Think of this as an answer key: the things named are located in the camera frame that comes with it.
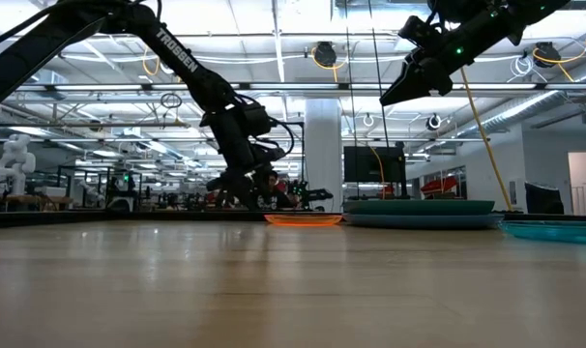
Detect long yellow cable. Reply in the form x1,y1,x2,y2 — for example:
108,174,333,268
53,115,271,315
458,66,515,213

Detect cyan transparent plate blue stripe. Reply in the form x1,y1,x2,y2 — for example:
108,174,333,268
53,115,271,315
497,219,586,246

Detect white building column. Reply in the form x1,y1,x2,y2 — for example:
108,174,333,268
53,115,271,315
304,98,344,213

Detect wooden bench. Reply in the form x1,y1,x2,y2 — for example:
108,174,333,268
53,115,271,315
0,193,74,213

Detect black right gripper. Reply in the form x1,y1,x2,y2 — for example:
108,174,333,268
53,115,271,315
378,27,488,107

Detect small orange transparent plate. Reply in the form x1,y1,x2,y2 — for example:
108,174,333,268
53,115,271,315
263,213,344,228

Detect person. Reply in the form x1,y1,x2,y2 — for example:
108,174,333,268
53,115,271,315
255,169,295,211

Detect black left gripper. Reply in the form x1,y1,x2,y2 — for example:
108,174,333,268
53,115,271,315
205,113,263,211

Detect black monitor screen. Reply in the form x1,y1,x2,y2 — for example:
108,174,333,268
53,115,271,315
342,144,408,185

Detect red object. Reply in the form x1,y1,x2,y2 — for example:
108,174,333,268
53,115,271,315
420,175,459,195

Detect black round bin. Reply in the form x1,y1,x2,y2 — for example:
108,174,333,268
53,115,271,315
524,181,566,216

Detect large blue plastic plate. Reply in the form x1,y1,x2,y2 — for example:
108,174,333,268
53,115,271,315
342,213,506,230

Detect white door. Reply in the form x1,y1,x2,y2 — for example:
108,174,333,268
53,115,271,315
567,151,586,217

